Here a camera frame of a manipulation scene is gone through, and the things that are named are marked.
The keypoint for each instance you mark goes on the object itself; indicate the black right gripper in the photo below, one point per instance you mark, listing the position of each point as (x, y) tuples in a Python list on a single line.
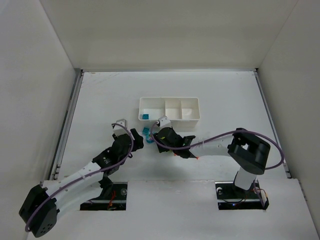
[(159, 137)]

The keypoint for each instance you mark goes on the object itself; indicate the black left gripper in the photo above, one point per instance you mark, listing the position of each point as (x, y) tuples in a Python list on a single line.
[(133, 139)]

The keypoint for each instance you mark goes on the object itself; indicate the teal frog lotus brick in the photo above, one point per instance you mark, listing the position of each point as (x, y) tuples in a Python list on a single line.
[(149, 139)]

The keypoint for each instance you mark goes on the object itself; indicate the teal two-by-two brick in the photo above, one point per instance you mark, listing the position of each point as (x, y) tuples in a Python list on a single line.
[(145, 131)]

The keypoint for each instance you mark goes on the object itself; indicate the teal two-by-four brick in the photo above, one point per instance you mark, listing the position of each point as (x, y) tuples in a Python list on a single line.
[(145, 116)]

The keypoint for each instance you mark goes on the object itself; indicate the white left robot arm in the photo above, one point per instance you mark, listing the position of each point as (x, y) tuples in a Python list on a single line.
[(43, 206)]

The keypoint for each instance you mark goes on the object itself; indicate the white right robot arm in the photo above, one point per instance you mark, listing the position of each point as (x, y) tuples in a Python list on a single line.
[(249, 151)]

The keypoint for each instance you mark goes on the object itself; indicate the white three-compartment plastic bin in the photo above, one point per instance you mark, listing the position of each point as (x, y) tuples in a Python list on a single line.
[(183, 112)]

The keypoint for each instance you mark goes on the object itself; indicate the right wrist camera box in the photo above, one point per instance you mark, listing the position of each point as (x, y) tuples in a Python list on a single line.
[(164, 122)]

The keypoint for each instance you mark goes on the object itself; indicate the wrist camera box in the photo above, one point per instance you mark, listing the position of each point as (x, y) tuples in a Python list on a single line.
[(120, 127), (164, 122)]

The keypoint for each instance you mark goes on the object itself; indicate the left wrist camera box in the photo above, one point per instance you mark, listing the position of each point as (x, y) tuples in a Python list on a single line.
[(120, 127)]

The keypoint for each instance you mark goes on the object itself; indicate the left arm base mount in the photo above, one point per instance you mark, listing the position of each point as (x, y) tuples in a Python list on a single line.
[(112, 198)]

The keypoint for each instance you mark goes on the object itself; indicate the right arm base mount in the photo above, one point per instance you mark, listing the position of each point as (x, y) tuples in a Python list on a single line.
[(230, 197)]

